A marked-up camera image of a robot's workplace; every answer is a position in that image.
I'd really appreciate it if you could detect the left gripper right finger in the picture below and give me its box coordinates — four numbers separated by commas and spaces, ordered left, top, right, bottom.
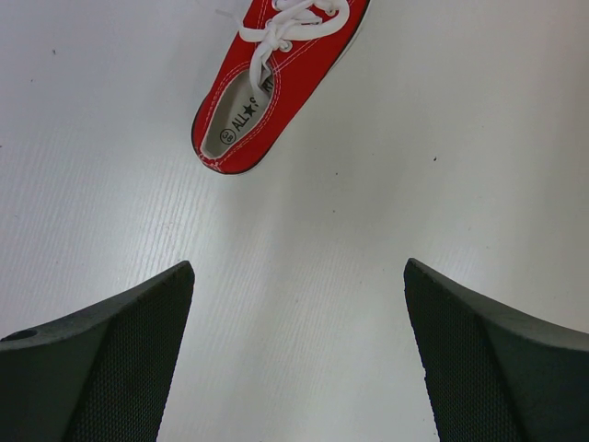
403, 259, 588, 441

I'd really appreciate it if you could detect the red canvas sneaker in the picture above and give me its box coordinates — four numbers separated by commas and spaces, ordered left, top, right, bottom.
191, 0, 370, 175

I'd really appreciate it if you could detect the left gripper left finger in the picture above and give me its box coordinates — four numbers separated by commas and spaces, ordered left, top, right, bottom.
1, 262, 194, 441

